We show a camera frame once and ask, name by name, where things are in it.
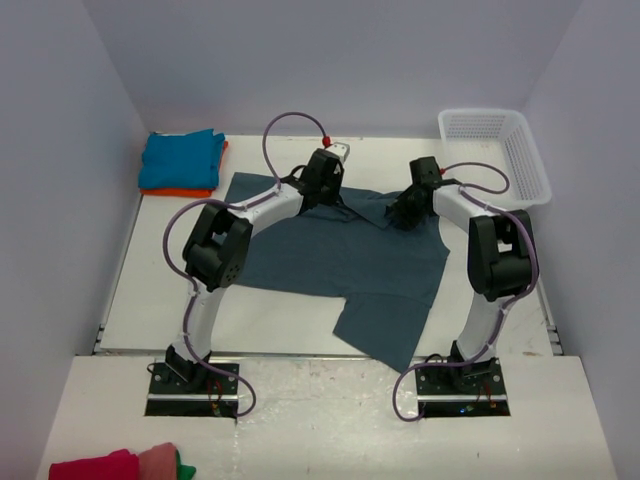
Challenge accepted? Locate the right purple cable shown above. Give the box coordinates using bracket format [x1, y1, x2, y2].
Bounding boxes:
[392, 162, 540, 424]

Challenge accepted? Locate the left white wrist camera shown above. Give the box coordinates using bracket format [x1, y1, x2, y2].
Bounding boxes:
[326, 142, 350, 164]

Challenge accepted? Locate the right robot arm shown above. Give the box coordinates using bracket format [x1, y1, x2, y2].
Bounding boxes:
[386, 156, 539, 393]

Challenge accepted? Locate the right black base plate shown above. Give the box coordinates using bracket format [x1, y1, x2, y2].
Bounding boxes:
[415, 358, 511, 419]

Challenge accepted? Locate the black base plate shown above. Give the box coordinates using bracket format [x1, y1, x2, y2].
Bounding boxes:
[415, 358, 511, 419]
[144, 362, 239, 419]

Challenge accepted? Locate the folded blue t-shirt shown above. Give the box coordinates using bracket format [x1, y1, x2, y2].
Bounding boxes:
[138, 129, 226, 190]

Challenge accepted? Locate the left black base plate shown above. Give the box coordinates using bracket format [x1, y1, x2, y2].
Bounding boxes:
[144, 362, 239, 419]

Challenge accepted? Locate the white plastic basket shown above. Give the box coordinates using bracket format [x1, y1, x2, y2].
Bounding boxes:
[438, 108, 552, 210]

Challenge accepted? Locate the pink folded cloth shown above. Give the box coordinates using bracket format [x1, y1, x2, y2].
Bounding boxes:
[138, 443, 177, 480]

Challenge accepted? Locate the magenta folded cloth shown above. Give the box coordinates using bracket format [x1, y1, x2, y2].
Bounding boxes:
[48, 450, 139, 480]

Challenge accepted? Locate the grey-blue t-shirt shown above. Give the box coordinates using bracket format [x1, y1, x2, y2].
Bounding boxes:
[238, 187, 449, 372]

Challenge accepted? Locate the folded orange t-shirt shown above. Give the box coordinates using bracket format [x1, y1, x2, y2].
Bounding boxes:
[138, 140, 229, 198]

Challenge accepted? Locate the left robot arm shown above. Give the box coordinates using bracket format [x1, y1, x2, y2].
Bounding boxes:
[163, 142, 350, 393]

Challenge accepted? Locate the green cloth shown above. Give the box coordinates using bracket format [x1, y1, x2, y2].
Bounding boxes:
[175, 451, 197, 480]

